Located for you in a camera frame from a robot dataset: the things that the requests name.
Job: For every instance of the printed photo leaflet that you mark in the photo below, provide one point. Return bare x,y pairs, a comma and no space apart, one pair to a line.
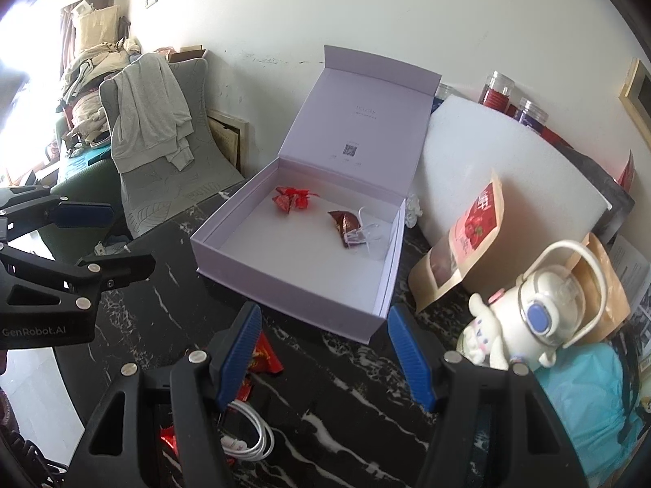
633,271

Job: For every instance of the light blue plastic bag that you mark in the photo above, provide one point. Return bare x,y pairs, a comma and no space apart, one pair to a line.
586,388

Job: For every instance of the white cartoon dog water bottle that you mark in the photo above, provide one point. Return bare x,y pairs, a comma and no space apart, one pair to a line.
545,311

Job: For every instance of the clear jar behind box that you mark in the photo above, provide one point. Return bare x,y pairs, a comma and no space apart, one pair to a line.
442,93

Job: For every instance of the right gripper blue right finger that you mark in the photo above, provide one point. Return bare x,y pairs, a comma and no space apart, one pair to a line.
413,353

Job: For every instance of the red ketchup style snack packet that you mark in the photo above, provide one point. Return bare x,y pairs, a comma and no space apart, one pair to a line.
244,390

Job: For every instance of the brown paper bag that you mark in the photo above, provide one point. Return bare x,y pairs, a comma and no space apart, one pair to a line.
617,307

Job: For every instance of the red candy packet white text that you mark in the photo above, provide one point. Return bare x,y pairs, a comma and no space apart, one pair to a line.
284,198

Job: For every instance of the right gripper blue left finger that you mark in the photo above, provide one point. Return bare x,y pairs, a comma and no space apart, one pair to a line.
234,352

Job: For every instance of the crumpled white tissue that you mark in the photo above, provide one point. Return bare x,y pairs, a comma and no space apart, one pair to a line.
413,211

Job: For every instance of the clear acrylic holder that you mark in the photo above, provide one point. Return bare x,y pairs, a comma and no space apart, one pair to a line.
373,234

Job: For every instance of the wooden picture frame on floor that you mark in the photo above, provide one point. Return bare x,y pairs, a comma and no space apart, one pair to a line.
231,134

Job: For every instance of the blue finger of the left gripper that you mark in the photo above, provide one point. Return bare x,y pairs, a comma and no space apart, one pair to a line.
119,271
81,215

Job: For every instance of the red gold character snack packet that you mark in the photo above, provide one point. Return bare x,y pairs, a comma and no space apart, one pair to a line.
169,442

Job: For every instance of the pile of clothes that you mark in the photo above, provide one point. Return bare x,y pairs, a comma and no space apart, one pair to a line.
84,114

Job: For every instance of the white foam board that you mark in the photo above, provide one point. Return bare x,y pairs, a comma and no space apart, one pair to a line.
546,198

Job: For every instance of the clear jar red contents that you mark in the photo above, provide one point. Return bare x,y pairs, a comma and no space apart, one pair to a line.
497,91

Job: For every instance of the wooden wall frame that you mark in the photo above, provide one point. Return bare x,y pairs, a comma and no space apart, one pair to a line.
636,98

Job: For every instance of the clear jar purple label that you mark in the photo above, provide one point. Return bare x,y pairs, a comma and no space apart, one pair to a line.
530,115

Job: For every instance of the grey sweatshirt on chair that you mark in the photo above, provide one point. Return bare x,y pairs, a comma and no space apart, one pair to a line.
153,118

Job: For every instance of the red cartoon figure snack packet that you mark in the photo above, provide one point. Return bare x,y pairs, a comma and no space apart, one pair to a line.
264,359

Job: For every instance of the dark green sofa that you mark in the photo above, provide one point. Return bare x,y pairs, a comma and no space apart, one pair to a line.
99,184

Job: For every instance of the open lavender gift box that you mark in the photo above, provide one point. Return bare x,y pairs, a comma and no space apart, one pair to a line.
356,141

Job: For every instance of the kraft hawthorn snack pouch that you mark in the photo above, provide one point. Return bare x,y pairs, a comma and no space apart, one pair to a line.
455,254

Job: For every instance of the dark brown candy packet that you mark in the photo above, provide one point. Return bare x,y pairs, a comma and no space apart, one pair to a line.
349,228

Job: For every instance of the black board behind foam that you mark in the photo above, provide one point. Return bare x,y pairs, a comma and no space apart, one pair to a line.
619,201

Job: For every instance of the grey leaf pattern chair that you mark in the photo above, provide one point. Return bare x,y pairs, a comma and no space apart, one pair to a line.
156,192

